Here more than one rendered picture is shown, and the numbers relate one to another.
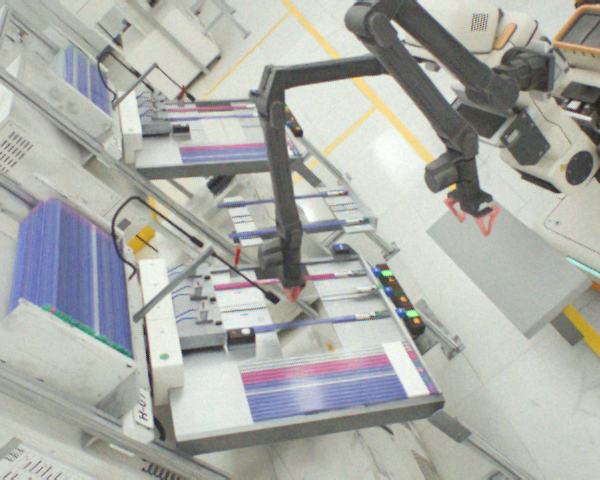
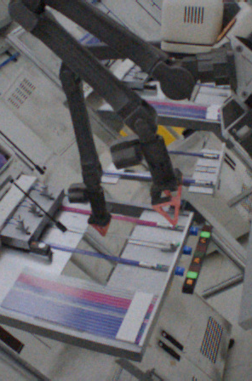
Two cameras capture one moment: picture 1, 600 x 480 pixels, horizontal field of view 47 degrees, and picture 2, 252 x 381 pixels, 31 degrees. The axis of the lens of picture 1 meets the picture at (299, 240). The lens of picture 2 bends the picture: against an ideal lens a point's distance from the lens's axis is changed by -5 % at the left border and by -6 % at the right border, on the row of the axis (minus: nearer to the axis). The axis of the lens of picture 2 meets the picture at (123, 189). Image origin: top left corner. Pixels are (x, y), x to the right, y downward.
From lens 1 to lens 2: 116 cm
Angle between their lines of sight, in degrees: 32
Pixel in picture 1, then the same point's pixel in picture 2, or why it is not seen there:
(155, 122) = (133, 80)
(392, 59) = (48, 42)
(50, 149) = (44, 91)
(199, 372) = (2, 262)
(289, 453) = not seen: hidden behind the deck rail
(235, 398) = (5, 287)
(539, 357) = not seen: outside the picture
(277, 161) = (74, 117)
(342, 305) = (140, 251)
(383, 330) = (151, 281)
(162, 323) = not seen: outside the picture
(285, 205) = (83, 155)
